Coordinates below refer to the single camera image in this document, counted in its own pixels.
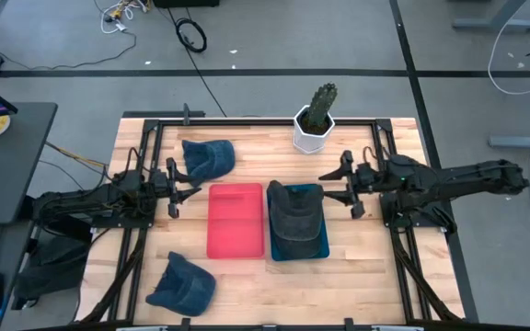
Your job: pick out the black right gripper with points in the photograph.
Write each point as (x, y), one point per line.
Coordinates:
(368, 178)

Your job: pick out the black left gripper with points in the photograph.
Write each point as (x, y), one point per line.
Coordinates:
(173, 207)

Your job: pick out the dark blue washed baseball cap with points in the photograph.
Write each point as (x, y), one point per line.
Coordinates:
(212, 158)
(184, 287)

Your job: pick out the dark grey washed baseball cap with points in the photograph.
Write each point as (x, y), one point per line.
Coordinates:
(297, 250)
(295, 207)

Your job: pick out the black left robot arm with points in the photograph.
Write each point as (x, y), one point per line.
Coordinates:
(85, 202)

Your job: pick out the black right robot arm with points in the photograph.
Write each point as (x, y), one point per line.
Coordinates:
(476, 177)

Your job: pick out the white hexagonal plant pot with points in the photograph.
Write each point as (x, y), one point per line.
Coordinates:
(311, 142)

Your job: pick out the pink red plastic tray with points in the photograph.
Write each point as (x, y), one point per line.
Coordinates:
(235, 220)

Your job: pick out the teal plastic tray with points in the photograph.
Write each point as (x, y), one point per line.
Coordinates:
(326, 246)

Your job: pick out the green cactus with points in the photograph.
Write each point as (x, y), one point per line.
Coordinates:
(322, 103)

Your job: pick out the black fabric bundle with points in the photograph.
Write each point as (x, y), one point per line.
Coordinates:
(53, 271)

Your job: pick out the black side desk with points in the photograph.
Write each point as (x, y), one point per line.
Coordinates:
(12, 161)

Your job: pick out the black box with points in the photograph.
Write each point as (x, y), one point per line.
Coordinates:
(187, 3)

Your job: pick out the grey flat desk foot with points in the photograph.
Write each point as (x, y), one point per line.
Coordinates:
(522, 141)

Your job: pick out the grey T-shaped desk foot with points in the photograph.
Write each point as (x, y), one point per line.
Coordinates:
(495, 23)

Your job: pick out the black aluminium table frame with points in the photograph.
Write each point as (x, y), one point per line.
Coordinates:
(246, 122)

